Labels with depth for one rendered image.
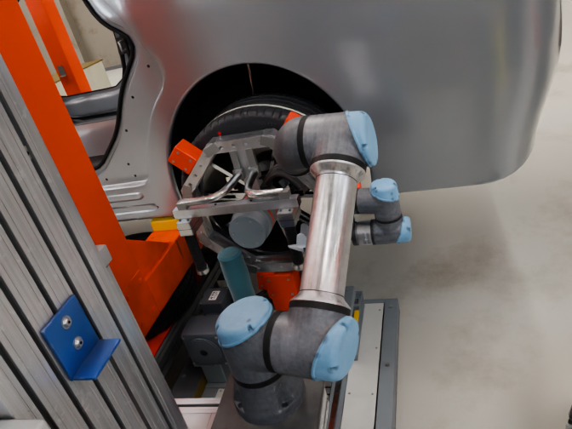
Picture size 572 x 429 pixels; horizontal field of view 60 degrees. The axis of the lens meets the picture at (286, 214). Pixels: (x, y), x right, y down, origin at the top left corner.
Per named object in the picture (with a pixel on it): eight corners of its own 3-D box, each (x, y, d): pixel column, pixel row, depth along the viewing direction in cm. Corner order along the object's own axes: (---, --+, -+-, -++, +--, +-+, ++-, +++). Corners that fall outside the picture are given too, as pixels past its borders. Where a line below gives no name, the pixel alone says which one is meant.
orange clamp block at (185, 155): (204, 151, 175) (183, 137, 174) (197, 161, 168) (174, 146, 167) (197, 166, 179) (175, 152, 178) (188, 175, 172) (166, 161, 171)
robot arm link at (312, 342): (285, 376, 97) (321, 131, 114) (358, 388, 91) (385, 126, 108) (257, 371, 87) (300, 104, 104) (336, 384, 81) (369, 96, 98)
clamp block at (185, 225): (204, 220, 165) (199, 207, 162) (194, 236, 157) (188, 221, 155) (191, 222, 166) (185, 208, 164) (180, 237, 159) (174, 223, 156)
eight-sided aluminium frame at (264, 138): (350, 258, 183) (321, 119, 158) (347, 268, 178) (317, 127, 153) (217, 266, 200) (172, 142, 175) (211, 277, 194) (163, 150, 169)
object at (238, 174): (246, 178, 168) (237, 149, 164) (228, 205, 152) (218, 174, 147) (200, 183, 174) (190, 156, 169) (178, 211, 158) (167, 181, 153)
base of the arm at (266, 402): (299, 426, 96) (287, 390, 91) (227, 425, 100) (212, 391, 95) (309, 366, 109) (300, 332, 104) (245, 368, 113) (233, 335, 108)
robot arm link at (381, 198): (353, 190, 135) (359, 224, 140) (394, 189, 130) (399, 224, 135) (361, 177, 141) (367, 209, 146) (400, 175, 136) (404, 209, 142)
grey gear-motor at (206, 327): (266, 324, 239) (247, 265, 223) (241, 395, 204) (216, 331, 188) (232, 325, 244) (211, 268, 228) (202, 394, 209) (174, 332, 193)
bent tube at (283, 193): (301, 171, 162) (294, 141, 158) (289, 199, 146) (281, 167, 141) (252, 177, 168) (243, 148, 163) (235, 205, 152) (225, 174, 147)
